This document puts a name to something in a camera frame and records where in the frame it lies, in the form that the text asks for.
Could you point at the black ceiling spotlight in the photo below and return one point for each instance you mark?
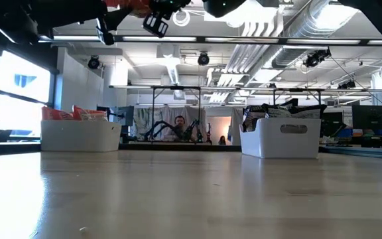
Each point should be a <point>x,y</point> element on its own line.
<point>203,58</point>
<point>93,62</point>
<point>347,84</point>
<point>317,57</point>

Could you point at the person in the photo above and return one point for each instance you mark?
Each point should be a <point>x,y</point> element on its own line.
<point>178,127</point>
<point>221,140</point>

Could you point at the silver ventilation duct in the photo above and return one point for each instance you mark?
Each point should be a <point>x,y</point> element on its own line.
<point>310,23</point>

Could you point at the white hanging cloth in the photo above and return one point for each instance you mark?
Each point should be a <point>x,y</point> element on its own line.
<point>167,116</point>
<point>235,126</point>

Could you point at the large bright window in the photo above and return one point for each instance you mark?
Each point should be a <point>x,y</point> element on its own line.
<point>18,99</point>

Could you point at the black ceiling light rail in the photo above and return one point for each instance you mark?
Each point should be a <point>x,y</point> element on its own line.
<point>244,40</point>

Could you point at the black Maruchan noodle pack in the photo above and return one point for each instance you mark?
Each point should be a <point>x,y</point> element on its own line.
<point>252,117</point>
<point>297,111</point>

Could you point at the black metal frame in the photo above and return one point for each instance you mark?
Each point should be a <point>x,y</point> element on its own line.
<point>153,99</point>
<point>319,98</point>

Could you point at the blue flat board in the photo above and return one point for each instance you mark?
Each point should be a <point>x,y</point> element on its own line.
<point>360,152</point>

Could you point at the black background robot arm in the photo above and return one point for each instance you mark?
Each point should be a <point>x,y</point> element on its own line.
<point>159,127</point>

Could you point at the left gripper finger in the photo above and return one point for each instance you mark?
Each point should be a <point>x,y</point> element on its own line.
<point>106,36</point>

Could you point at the white plastic bin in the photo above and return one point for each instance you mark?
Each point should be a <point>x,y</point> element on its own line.
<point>277,142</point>
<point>78,136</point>

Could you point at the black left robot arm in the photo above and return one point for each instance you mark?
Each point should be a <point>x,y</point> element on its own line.
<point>12,16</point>

